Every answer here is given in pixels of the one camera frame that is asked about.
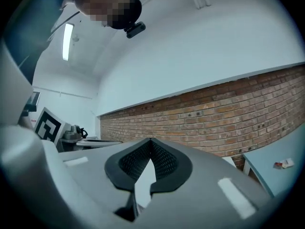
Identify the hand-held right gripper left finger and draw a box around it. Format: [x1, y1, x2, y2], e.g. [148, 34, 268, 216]
[59, 138, 153, 229]

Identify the blue table white frame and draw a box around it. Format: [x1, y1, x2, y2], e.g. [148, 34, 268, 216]
[243, 159, 259, 180]

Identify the long ceiling light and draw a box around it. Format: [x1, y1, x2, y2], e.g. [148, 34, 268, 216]
[62, 22, 74, 62]

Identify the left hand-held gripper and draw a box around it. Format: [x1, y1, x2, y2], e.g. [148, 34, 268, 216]
[33, 106, 123, 153]

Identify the black head camera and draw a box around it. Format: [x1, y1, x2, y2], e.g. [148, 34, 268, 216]
[123, 21, 147, 39]

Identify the person's black clothing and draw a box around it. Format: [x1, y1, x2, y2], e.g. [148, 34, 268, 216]
[2, 0, 81, 85]

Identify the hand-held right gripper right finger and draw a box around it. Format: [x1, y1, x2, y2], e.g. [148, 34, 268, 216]
[137, 138, 273, 229]

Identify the black chest-mounted screen device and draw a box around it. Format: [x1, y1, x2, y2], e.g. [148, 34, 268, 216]
[23, 91, 41, 112]

